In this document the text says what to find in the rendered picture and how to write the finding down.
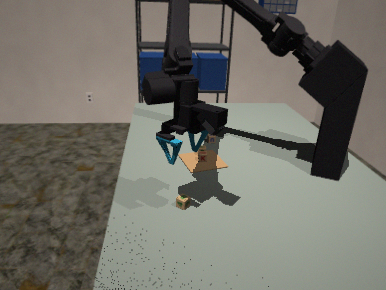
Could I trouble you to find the beige letter block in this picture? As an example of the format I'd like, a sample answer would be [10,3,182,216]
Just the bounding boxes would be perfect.
[207,134,216,143]
[198,146,206,154]
[176,193,191,210]
[198,151,207,162]

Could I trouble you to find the tan square mat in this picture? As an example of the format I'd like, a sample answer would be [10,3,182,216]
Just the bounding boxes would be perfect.
[178,150,229,173]

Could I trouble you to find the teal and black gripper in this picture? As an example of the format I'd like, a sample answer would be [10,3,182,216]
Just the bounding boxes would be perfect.
[156,100,209,165]

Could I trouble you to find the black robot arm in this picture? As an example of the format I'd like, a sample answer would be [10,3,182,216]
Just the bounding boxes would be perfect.
[142,0,332,136]

